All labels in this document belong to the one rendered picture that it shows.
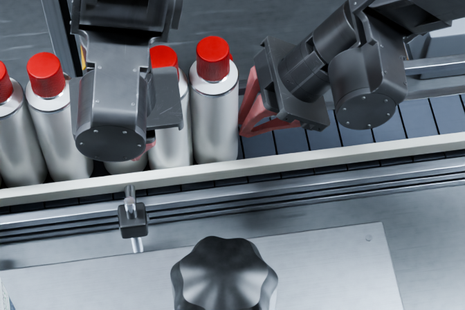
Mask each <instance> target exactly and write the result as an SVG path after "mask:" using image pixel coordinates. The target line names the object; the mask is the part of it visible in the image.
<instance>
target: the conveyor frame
mask: <svg viewBox="0 0 465 310"><path fill-rule="evenodd" d="M464 93H465V85H461V86H451V87H444V88H438V89H427V90H421V91H410V92H408V94H407V96H406V98H405V100H404V101H406V100H417V99H424V98H427V99H428V102H429V98H434V97H441V96H447V95H457V94H459V97H460V94H464ZM460 100H461V98H460ZM429 104H430V102H429ZM457 185H465V156H463V157H457V158H447V159H441V160H435V161H424V162H418V163H408V164H402V165H392V166H386V167H375V168H369V169H364V170H353V171H347V172H337V173H331V174H320V175H314V176H303V177H298V178H292V179H281V180H275V181H265V182H259V183H248V184H242V185H232V186H226V187H220V188H210V189H204V190H193V191H187V192H177V193H171V194H160V195H154V196H148V197H138V198H136V202H137V203H139V202H143V203H144V204H145V209H146V213H147V214H148V215H149V223H148V224H147V225H153V224H163V223H169V222H175V221H185V220H191V219H201V218H207V217H218V216H224V215H233V214H239V213H245V212H256V211H261V210H272V209H278V208H288V207H293V206H304V205H310V204H316V203H326V202H332V201H342V200H348V199H358V198H364V197H375V196H381V195H387V194H396V193H402V192H413V191H419V190H429V189H435V188H445V187H451V186H457ZM122 204H124V199H121V200H115V201H105V202H99V203H88V204H82V205H76V206H66V207H60V208H49V209H43V210H33V211H28V212H17V213H11V214H5V215H0V244H6V243H12V242H18V241H28V240H34V239H44V238H50V237H60V236H66V235H76V234H82V233H92V232H98V231H104V230H115V229H119V223H118V206H119V205H122Z"/></svg>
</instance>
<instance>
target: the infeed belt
mask: <svg viewBox="0 0 465 310"><path fill-rule="evenodd" d="M460 98H461V100H460ZM429 102H430V104H429ZM429 102H428V99H427V98H424V99H417V100H406V101H403V102H401V103H400V104H398V107H399V108H398V107H397V106H396V111H395V113H394V115H393V116H392V117H391V118H390V119H389V120H388V121H387V122H386V123H384V124H382V125H380V126H378V127H375V128H372V129H365V130H355V129H348V128H346V127H344V126H342V125H341V124H340V123H339V122H338V120H337V117H336V110H334V111H333V109H332V110H327V112H328V114H329V119H330V123H331V124H330V126H328V127H327V128H326V129H325V130H323V131H322V132H319V131H315V130H313V131H311V130H308V129H304V128H301V127H294V128H288V129H276V130H273V131H268V132H266V133H263V134H259V135H256V136H252V137H250V138H247V137H244V136H240V135H239V133H238V158H237V160H241V159H247V158H258V157H264V156H274V155H280V154H291V153H298V152H308V151H314V150H320V149H331V148H337V147H347V146H353V145H364V144H370V143H381V142H387V141H393V140H403V139H409V138H421V137H426V136H437V135H443V134H454V133H459V132H465V93H464V94H460V97H459V94H457V95H447V96H441V97H434V98H429ZM334 112H335V115H334ZM463 156H465V149H457V150H451V151H445V152H435V153H429V154H418V155H412V156H402V157H396V158H385V159H379V160H373V161H363V162H357V163H346V164H340V165H330V166H324V167H313V168H307V169H301V170H291V171H285V172H274V173H268V174H258V175H252V176H241V177H235V178H229V179H219V180H213V181H202V182H196V183H186V184H180V185H169V186H163V187H157V188H147V189H141V190H136V198H138V197H148V196H154V195H160V194H171V193H177V192H187V191H193V190H204V189H210V188H220V187H226V186H232V185H242V184H248V183H259V182H265V181H275V180H281V179H292V178H298V177H303V176H314V175H320V174H331V173H337V172H347V171H353V170H364V169H369V168H375V167H386V166H392V165H402V164H408V163H418V162H424V161H435V160H441V159H447V158H457V157H463ZM93 162H94V172H93V176H92V178H95V177H101V176H110V175H109V174H108V173H107V171H106V169H105V168H104V163H103V162H102V161H97V160H93ZM121 199H125V192H114V193H108V194H97V195H91V196H85V197H75V198H69V199H58V200H52V201H42V202H36V203H25V204H19V205H13V206H3V207H0V215H5V214H11V213H17V212H28V211H33V210H43V209H49V208H60V207H66V206H76V205H82V204H88V203H99V202H105V201H115V200H121Z"/></svg>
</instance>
